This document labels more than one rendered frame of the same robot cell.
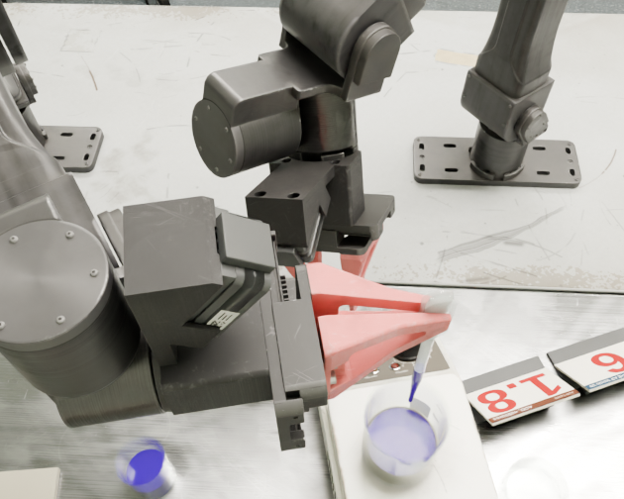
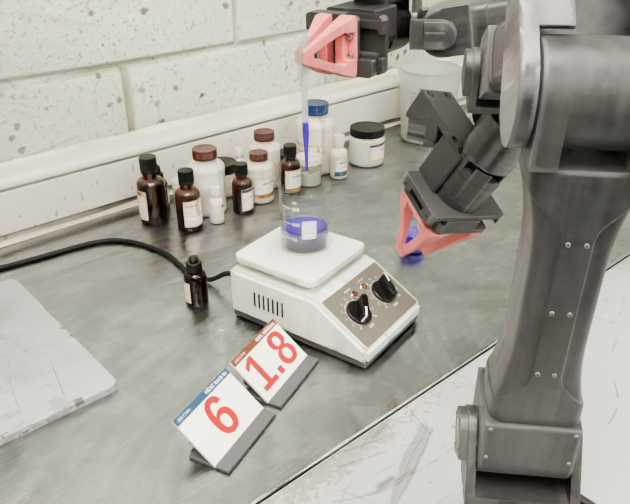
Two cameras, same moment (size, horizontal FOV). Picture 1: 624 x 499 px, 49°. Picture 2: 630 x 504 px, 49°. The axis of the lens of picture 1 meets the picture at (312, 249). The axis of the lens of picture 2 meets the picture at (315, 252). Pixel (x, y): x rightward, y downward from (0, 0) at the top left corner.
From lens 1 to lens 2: 94 cm
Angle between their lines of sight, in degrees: 86
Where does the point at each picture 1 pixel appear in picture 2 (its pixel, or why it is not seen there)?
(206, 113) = not seen: hidden behind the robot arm
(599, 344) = (239, 444)
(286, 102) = not seen: hidden behind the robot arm
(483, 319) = (343, 407)
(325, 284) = (341, 17)
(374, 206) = (430, 197)
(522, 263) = (359, 469)
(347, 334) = (318, 18)
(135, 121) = not seen: outside the picture
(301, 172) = (456, 122)
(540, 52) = (502, 347)
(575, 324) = (270, 451)
